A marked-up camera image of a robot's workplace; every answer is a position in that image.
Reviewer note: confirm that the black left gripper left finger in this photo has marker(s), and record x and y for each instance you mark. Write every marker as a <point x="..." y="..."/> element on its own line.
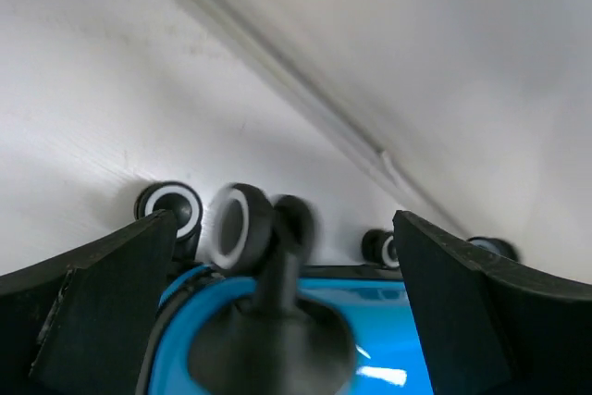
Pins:
<point x="79" y="322"/>

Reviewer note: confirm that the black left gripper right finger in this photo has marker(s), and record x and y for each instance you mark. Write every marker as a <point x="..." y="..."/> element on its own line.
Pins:
<point x="487" y="324"/>

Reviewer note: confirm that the blue hard-shell suitcase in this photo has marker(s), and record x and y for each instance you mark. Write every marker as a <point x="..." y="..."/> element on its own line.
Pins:
<point x="256" y="318"/>

